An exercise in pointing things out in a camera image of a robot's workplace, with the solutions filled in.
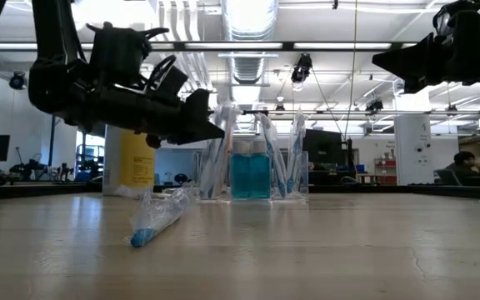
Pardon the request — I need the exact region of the clear acrylic organizer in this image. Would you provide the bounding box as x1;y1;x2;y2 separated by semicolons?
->
192;148;311;203

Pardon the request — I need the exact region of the silver ceiling duct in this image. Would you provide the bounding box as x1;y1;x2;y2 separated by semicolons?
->
221;0;277;87

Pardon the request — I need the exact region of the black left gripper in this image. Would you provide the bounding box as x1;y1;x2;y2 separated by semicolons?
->
71;66;226;149

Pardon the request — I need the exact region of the black ceiling spotlight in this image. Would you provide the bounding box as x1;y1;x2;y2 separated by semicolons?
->
366;98;385;114
8;71;27;91

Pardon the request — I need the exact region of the black aluminium table frame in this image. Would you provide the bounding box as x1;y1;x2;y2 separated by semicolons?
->
0;181;480;202

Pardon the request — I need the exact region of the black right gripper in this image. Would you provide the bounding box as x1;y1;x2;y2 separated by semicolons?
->
372;12;480;93

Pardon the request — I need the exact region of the yellow canister white lid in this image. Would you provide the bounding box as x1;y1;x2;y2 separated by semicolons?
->
102;124;158;197

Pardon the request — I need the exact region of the teal mouthwash bottle white cap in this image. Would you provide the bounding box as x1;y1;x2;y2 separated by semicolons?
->
250;140;273;200
230;140;253;200

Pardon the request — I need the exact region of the blue white pen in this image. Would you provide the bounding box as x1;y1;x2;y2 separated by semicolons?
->
199;137;223;200

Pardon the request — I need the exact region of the black overhead rig camera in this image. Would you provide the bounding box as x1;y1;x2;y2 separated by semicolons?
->
290;52;314;84

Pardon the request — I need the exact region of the black overhead rig bar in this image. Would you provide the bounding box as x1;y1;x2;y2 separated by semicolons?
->
0;40;424;53

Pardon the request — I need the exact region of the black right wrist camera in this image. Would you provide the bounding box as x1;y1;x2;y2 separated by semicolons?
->
432;0;480;37

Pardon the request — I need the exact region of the red shelf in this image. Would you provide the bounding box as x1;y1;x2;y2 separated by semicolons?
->
373;157;396;185

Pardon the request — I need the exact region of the white pillar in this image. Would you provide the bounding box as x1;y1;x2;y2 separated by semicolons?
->
393;114;433;187

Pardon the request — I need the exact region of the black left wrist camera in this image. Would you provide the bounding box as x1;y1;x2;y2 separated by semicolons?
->
85;21;170;87

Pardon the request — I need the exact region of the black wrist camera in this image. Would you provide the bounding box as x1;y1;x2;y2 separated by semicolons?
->
432;0;480;37
85;21;170;87

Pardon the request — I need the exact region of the person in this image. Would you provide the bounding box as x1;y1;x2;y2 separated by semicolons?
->
442;151;480;187

